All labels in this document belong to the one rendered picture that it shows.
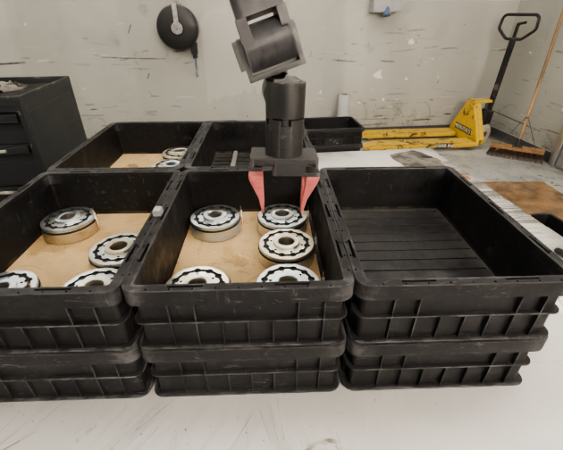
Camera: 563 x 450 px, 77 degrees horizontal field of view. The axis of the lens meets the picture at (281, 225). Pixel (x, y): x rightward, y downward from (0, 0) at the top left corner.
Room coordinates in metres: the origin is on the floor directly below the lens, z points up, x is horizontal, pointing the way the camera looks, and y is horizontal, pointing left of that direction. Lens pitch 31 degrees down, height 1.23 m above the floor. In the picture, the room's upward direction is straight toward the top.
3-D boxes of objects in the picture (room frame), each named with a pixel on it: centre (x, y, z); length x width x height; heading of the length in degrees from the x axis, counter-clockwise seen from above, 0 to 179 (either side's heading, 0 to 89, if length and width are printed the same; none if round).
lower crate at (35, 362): (0.52, 0.36, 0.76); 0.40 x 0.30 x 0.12; 2
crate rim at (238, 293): (0.53, 0.06, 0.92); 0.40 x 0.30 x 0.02; 2
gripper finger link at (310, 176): (0.52, -0.02, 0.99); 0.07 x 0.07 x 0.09; 2
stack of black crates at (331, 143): (2.36, -0.32, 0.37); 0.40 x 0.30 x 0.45; 98
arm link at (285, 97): (0.53, -0.01, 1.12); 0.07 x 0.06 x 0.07; 6
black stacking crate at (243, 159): (0.93, 0.07, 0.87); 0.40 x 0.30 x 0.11; 2
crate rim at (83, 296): (0.52, 0.36, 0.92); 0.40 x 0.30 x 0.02; 2
